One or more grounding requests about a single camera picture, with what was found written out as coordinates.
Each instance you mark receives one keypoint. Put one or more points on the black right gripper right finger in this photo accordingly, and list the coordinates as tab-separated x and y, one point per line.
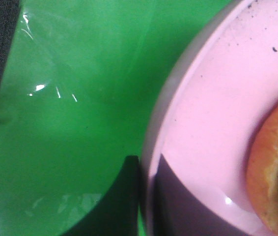
178	212

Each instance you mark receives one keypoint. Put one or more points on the pink round plate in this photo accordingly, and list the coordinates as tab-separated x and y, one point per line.
213	103

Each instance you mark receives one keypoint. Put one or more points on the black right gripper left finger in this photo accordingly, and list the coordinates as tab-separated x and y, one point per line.
116	214

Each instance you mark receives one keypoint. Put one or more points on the green table mat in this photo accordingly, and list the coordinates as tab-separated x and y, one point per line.
135	44

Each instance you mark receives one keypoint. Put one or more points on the burger with sesame-free bun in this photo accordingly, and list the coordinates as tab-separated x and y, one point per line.
262	173

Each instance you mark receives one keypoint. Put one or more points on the clear plastic film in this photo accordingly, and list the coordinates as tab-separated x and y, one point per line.
49	167

